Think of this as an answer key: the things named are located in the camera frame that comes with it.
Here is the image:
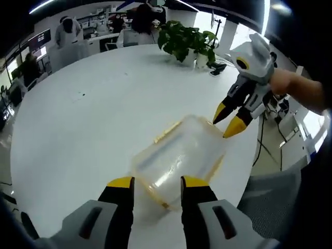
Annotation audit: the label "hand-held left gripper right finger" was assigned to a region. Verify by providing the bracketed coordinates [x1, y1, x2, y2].
[180, 175, 281, 249]

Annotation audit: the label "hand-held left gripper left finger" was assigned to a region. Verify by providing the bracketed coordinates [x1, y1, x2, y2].
[38, 176, 135, 249]

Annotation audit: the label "clear plastic box yellow buckles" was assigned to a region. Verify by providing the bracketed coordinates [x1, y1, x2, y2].
[131, 114, 228, 212]

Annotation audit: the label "person's right hand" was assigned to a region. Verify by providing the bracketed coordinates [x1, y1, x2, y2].
[268, 69, 297, 96]

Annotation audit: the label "black tabletop device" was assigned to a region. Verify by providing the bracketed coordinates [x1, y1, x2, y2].
[209, 63, 228, 77]

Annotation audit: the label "curved ceiling light strip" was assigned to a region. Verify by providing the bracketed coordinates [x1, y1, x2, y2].
[261, 0, 271, 38]

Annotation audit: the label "black stand pole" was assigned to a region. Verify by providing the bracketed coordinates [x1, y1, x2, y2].
[211, 9, 224, 49]

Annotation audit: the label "white plant pot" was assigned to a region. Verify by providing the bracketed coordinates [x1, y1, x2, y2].
[184, 48, 198, 65]
[196, 53, 210, 69]

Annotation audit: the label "grey mesh office chair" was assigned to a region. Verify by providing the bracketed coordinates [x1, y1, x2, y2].
[237, 165, 303, 239]

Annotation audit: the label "green potted plant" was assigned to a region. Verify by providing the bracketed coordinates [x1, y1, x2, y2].
[157, 20, 219, 68]

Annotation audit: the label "dark rounded object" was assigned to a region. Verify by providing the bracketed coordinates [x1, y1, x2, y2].
[20, 212, 40, 241]

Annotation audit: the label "white office chair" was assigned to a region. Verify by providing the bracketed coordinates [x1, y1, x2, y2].
[105, 30, 138, 52]

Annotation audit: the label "grey office cabinet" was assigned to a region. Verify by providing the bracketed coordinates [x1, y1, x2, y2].
[50, 40, 90, 71]

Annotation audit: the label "storage shelf with white bins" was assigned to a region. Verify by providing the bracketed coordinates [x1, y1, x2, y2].
[77, 7, 135, 34]

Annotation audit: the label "black cable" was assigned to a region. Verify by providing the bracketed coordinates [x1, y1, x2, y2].
[253, 114, 267, 168]

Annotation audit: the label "dark wall screen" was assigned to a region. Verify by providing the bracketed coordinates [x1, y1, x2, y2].
[27, 28, 52, 50]

